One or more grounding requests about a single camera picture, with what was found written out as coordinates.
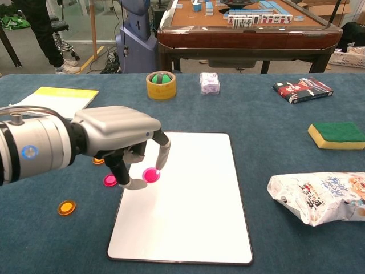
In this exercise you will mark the black bag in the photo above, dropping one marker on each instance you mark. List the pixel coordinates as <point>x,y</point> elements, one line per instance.
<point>353,35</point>

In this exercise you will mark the black tripod stand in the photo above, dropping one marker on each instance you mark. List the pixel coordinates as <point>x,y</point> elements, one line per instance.
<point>335,12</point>

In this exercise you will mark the pink round magnet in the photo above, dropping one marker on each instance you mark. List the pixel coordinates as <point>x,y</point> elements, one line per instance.
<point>109,180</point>
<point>150,175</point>

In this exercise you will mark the person in black clothes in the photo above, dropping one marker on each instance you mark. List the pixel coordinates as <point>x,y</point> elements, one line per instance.
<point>42,34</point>

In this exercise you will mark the blue felt table cloth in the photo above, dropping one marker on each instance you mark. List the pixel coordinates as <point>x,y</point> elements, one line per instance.
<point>256,128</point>

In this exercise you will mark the dark round table tray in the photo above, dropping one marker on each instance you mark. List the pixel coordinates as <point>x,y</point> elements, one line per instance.
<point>236,3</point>

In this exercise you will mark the dark patterned card box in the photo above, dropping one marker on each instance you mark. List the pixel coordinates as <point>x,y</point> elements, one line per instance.
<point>302,90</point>

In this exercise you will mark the white plastic basket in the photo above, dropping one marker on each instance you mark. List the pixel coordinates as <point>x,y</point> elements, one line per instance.
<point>348,60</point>

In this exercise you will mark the green and yellow sponge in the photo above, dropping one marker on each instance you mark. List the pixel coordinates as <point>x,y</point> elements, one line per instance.
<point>336,134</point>

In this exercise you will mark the brown mahjong table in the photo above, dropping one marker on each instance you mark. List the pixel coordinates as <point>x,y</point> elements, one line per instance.
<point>242,40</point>

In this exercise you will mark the orange round magnet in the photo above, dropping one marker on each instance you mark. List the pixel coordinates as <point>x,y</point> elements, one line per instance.
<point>98,161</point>
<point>67,207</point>

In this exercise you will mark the black rolling stool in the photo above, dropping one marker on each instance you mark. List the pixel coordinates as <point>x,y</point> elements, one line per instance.
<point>60,26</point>

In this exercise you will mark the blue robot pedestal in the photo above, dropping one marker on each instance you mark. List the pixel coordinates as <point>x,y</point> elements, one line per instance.
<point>134,48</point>

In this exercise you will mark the yellow and white notebook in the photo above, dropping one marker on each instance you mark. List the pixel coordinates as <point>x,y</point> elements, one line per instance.
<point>62,98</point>

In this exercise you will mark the blue-backed mahjong tile stack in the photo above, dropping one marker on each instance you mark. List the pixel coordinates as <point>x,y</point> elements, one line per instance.
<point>209,8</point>
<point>196,7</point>

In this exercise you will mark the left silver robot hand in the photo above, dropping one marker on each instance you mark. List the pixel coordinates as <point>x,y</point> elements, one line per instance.
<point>114,125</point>

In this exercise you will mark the long blue-backed tile row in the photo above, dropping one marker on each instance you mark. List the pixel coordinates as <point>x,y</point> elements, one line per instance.
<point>271,5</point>

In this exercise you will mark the white rectangular board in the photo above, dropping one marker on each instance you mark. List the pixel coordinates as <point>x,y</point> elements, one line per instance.
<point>185,214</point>

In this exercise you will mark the white snack bag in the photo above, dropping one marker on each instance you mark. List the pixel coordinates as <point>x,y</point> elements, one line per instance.
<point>313,197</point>

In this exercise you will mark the single blue-backed mahjong tile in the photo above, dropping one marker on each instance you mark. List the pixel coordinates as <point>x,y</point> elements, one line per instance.
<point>299,18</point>

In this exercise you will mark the white-faced mahjong tile row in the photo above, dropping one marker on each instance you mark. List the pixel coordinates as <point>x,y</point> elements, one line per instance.
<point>271,19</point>

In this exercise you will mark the wooden pole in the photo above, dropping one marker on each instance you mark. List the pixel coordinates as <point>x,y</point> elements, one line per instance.
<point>93,28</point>

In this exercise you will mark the tan packing tape roll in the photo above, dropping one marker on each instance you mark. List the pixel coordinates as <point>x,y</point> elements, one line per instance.
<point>161,92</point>

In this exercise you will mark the green and black ball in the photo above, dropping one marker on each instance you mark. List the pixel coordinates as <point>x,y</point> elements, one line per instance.
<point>156,79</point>

